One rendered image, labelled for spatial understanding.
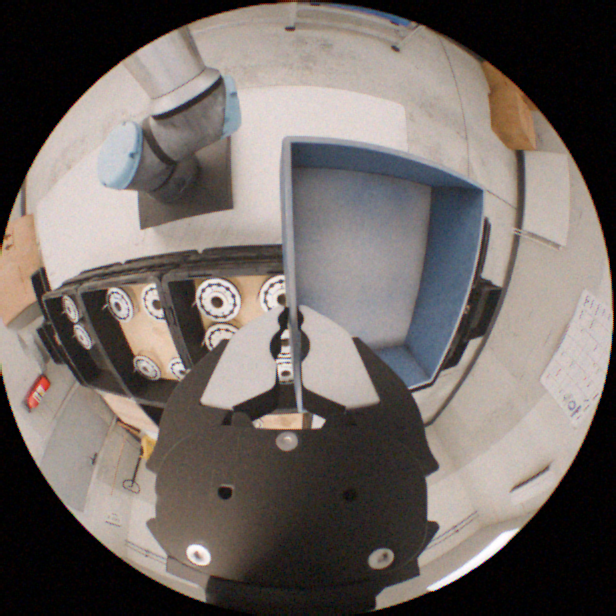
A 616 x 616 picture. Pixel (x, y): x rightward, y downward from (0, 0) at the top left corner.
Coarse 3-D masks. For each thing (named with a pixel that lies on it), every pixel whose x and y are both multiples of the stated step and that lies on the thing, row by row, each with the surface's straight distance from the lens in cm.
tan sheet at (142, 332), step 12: (108, 288) 65; (132, 288) 58; (144, 312) 59; (132, 324) 64; (144, 324) 61; (156, 324) 58; (132, 336) 68; (144, 336) 64; (156, 336) 61; (168, 336) 59; (132, 348) 72; (144, 348) 68; (156, 348) 65; (168, 348) 62; (168, 360) 66; (168, 372) 70
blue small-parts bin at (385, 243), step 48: (288, 144) 10; (336, 144) 11; (288, 192) 10; (336, 192) 17; (384, 192) 19; (432, 192) 22; (480, 192) 18; (288, 240) 10; (336, 240) 17; (384, 240) 19; (432, 240) 22; (480, 240) 18; (288, 288) 11; (336, 288) 19; (384, 288) 21; (432, 288) 22; (384, 336) 24; (432, 336) 22
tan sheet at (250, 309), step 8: (200, 280) 46; (240, 280) 44; (248, 280) 43; (256, 280) 43; (248, 288) 44; (256, 288) 44; (216, 296) 46; (248, 296) 45; (256, 296) 45; (280, 296) 44; (248, 304) 46; (256, 304) 45; (240, 312) 47; (248, 312) 47; (256, 312) 46; (264, 312) 46; (208, 320) 50; (240, 320) 48; (248, 320) 48
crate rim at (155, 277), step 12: (132, 276) 44; (144, 276) 40; (156, 276) 39; (84, 288) 56; (96, 288) 52; (156, 288) 39; (84, 312) 61; (168, 312) 41; (168, 324) 42; (96, 336) 63; (180, 348) 45; (108, 360) 67; (180, 360) 48; (132, 396) 75
